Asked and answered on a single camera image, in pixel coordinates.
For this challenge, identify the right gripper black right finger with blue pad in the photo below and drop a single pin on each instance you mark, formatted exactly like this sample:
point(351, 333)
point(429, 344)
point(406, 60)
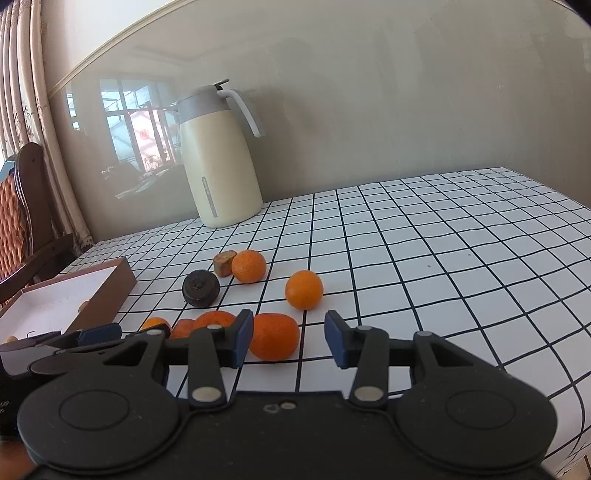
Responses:
point(372, 352)

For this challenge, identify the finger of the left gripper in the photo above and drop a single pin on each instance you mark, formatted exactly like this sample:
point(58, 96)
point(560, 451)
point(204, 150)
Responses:
point(158, 330)
point(78, 338)

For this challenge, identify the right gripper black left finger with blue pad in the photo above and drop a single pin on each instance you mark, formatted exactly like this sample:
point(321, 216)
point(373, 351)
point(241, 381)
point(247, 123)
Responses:
point(205, 352)

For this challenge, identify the small orange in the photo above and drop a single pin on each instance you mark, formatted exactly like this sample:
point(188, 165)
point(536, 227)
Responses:
point(304, 290)
point(155, 322)

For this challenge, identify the orange carrot piece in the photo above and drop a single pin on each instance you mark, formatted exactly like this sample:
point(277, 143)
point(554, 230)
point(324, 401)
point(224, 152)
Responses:
point(182, 329)

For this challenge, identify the large tangerine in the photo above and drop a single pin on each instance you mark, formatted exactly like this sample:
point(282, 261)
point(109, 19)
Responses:
point(217, 318)

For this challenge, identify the dark rotten round fruit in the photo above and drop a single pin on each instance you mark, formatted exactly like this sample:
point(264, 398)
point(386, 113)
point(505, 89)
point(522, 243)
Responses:
point(200, 288)

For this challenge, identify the small carrot stub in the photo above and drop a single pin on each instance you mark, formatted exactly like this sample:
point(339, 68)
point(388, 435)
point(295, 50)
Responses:
point(222, 263)

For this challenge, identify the person's hand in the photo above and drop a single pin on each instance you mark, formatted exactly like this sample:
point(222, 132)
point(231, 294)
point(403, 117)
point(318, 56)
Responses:
point(15, 462)

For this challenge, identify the brown cardboard box tray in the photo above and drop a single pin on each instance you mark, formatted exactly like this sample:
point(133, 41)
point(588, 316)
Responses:
point(85, 299)

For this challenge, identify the wooden chair woven back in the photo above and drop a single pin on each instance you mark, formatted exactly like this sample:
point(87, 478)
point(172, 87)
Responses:
point(31, 251)

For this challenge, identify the white black grid tablecloth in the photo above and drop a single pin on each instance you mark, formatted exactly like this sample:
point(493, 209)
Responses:
point(491, 260)

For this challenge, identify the cream thermos jug grey lid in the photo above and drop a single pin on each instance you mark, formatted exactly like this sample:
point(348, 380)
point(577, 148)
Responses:
point(216, 157)

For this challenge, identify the beige floral curtain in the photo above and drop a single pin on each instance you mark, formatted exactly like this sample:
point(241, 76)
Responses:
point(26, 115)

